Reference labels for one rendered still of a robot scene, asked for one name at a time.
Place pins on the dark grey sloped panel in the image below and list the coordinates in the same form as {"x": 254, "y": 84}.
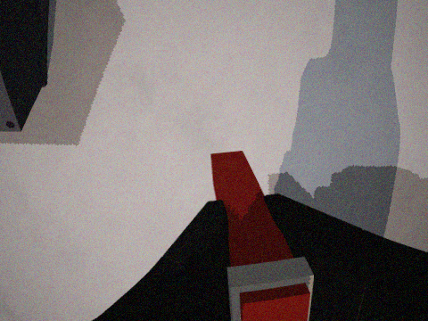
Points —
{"x": 23, "y": 59}

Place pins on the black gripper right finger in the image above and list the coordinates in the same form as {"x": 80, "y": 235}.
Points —
{"x": 358, "y": 276}

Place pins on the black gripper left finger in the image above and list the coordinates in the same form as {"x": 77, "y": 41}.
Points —
{"x": 190, "y": 281}

